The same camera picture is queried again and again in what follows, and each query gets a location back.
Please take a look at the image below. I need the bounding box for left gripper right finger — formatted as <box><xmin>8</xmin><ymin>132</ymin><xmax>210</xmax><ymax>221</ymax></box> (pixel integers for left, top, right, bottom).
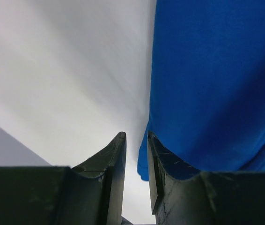
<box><xmin>147</xmin><ymin>132</ymin><xmax>265</xmax><ymax>225</ymax></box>

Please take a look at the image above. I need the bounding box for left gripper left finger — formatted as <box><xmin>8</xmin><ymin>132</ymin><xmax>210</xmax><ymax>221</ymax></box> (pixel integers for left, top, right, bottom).
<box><xmin>0</xmin><ymin>132</ymin><xmax>126</xmax><ymax>225</ymax></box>

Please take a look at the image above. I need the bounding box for blue printed t shirt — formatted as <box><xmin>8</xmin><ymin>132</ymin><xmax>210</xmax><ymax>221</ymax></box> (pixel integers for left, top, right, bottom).
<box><xmin>146</xmin><ymin>0</ymin><xmax>265</xmax><ymax>171</ymax></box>

